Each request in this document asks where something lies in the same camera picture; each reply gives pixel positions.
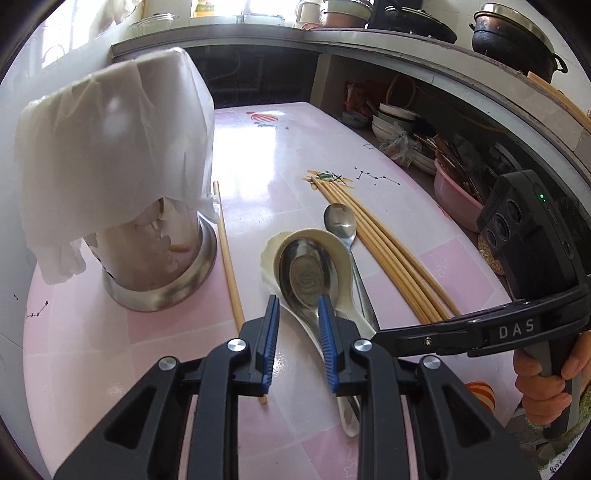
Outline cream ceramic spoon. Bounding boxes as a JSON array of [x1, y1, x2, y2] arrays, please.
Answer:
[[259, 227, 378, 438]]

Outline bamboo chopstick five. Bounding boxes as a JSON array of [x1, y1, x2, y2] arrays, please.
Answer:
[[329, 179, 463, 318]]

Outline single bamboo chopstick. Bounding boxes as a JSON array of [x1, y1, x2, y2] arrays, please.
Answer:
[[211, 180, 270, 406]]

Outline small steel spoon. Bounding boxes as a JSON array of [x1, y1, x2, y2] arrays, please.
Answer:
[[324, 203, 380, 331]]

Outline bamboo chopstick three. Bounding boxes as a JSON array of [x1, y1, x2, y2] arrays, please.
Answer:
[[318, 177, 446, 322]]

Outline person right hand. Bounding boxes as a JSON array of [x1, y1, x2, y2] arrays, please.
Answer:
[[513, 332, 591, 426]]

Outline pink plastic basin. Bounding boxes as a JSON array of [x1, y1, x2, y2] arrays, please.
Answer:
[[434, 159, 484, 232]]

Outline steel utensil holder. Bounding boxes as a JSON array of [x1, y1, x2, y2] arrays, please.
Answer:
[[84, 198, 217, 312]]

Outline stack of white bowls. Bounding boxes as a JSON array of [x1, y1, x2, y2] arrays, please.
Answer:
[[372, 103, 436, 142]]

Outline pink floral tablecloth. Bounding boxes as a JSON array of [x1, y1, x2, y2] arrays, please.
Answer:
[[24, 103, 509, 479]]

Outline white plastic bag liner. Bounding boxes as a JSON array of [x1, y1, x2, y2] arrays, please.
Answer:
[[14, 47, 217, 284]]

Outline black stock pot with lid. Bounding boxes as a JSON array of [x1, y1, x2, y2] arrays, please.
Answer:
[[469, 3, 568, 83]]

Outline black wok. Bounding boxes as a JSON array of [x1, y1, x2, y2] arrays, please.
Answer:
[[368, 1, 457, 44]]

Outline brown clay pot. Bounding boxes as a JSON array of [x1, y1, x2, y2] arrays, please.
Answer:
[[321, 0, 373, 29]]

